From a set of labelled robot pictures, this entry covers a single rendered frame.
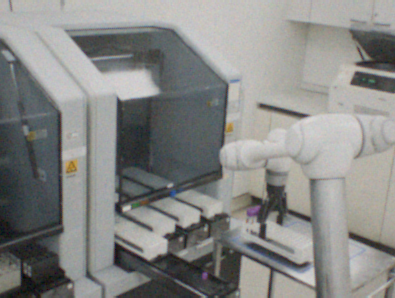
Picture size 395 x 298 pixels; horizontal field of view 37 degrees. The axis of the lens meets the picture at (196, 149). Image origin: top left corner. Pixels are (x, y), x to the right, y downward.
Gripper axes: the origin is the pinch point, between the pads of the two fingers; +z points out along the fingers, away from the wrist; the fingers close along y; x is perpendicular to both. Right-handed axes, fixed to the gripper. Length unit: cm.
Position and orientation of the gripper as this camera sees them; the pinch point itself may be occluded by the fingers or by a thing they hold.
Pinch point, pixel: (270, 230)
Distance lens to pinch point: 238.0
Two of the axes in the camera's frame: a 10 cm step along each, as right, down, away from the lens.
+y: 7.1, -1.7, 6.8
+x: -7.0, -2.5, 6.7
